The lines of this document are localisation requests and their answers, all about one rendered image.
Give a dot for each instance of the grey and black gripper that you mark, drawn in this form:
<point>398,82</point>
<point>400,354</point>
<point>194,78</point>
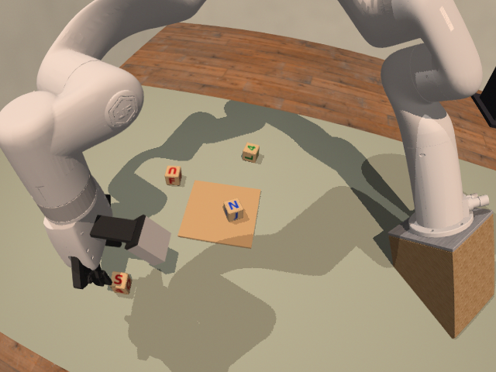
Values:
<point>75,246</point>

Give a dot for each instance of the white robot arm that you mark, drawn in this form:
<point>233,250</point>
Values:
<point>43,134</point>

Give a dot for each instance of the orange flat mat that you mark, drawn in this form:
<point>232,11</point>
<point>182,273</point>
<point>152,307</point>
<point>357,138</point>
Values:
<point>204,218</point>

